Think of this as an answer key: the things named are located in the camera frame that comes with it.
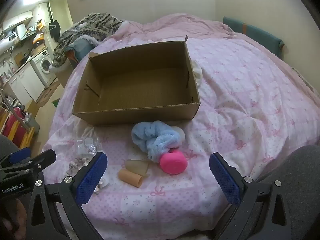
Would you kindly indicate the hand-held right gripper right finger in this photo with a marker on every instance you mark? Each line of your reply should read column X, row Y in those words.
column 225, row 180

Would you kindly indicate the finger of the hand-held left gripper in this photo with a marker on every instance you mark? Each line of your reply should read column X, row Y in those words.
column 18, row 155
column 42, row 158

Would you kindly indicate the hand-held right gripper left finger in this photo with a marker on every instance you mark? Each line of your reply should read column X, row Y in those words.
column 91, row 177

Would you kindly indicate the grey patterned cloth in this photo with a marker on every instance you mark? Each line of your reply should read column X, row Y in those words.
column 75, row 165

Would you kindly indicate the clear plastic bag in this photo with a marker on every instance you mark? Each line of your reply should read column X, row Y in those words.
column 87, row 143

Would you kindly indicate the beige soft roll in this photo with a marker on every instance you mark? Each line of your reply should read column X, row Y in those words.
column 130, row 177

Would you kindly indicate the pink rubber duck toy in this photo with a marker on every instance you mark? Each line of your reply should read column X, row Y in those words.
column 173, row 163

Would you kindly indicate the light blue fluffy cloth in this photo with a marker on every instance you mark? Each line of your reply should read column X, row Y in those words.
column 157, row 140

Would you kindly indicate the brown cardboard box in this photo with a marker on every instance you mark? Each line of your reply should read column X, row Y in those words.
column 140, row 90

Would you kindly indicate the person's left hand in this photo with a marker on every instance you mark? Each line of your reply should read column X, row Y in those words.
column 13, row 217

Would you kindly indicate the person's left leg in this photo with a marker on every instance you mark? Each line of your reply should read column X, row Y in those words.
column 7, row 143

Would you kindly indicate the person's leg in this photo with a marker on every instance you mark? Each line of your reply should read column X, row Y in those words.
column 7, row 143
column 297, row 175

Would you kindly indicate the yellow wooden chair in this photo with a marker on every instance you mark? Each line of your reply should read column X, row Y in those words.
column 22, row 132

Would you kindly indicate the grey bin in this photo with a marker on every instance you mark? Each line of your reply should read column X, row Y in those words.
column 33, row 125

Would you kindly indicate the patterned doormat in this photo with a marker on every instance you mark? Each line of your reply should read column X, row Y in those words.
column 48, row 92

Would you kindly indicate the white kitchen cabinets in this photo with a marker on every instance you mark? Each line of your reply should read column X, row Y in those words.
column 23, row 82

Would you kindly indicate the person's right leg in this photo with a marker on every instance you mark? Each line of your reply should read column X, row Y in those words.
column 297, row 175

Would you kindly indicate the pink patterned quilt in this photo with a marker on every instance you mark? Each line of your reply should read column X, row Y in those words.
column 250, row 105

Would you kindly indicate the white washing machine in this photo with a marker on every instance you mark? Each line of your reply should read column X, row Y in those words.
column 43, row 66

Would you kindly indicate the white cloth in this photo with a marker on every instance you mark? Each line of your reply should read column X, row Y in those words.
column 197, row 72

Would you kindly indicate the black hanging garment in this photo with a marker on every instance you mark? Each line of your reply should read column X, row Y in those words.
column 55, row 28

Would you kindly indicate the grey patterned knit blanket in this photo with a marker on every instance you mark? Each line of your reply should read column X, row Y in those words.
column 90, row 28

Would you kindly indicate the teal headboard cushion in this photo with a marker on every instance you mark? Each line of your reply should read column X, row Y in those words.
column 252, row 33

